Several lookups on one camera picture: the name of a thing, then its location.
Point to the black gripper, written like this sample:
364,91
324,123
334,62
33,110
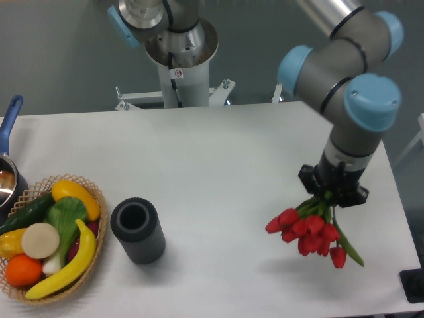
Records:
341,183

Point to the red tulip bouquet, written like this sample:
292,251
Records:
313,225

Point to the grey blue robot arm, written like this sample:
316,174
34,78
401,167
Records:
335,81

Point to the black device at edge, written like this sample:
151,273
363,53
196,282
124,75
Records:
412,282

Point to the dark grey ribbed vase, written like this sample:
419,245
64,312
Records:
136,225

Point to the dark red fruit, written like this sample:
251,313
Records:
94,227

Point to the yellow banana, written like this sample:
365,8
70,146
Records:
72,271

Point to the yellow squash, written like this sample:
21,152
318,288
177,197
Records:
67,188

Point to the green bok choy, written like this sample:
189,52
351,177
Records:
62,216

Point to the woven wicker basket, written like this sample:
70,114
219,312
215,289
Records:
37,190

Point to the beige round disc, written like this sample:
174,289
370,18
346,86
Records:
40,240

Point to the green cucumber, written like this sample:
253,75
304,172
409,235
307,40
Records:
31,213

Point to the orange fruit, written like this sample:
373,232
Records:
23,270

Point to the yellow bell pepper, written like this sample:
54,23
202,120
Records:
11,243

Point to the white frame at right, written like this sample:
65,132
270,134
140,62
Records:
417,139

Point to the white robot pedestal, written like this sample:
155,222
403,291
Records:
182,61

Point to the blue handled saucepan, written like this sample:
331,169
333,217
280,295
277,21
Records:
13,184

